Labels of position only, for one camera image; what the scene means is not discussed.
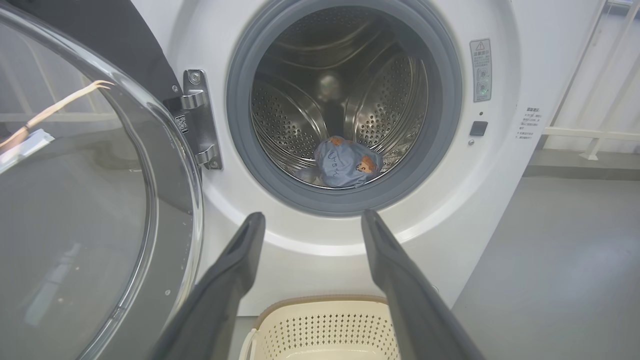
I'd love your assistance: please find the grey warning sticker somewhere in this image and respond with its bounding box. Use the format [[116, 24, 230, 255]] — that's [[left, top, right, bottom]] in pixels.
[[469, 38, 493, 103]]

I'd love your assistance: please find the stainless steel washing machine drum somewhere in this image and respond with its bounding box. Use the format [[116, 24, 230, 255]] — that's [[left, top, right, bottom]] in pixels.
[[250, 5, 430, 190]]

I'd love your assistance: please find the black round glass washer door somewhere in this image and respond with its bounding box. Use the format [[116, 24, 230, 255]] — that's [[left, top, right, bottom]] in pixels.
[[0, 0, 205, 360]]

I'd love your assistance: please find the silver metal door hinge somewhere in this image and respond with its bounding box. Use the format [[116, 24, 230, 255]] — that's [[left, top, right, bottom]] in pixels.
[[164, 69, 224, 171]]

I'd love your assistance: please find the blue garment with orange print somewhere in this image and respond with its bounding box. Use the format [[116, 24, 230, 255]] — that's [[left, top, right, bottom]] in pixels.
[[314, 136, 385, 189]]

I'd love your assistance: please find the white front-load washing machine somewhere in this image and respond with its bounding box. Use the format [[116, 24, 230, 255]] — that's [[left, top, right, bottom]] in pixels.
[[130, 0, 608, 317]]

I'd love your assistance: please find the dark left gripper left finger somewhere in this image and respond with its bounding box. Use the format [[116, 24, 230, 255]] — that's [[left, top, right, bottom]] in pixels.
[[150, 212, 266, 360]]

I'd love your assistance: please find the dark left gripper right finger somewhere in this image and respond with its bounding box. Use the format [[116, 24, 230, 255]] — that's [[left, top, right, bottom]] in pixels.
[[361, 209, 486, 360]]

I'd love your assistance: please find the cream perforated laundry basket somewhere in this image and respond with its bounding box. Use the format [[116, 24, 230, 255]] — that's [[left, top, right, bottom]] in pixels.
[[239, 295, 401, 360]]

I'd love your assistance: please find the grey rubber door gasket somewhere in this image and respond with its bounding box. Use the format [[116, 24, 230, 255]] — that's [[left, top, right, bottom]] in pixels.
[[226, 0, 463, 217]]

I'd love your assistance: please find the white metal railing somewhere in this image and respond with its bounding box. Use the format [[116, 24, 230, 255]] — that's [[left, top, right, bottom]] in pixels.
[[542, 0, 640, 161]]

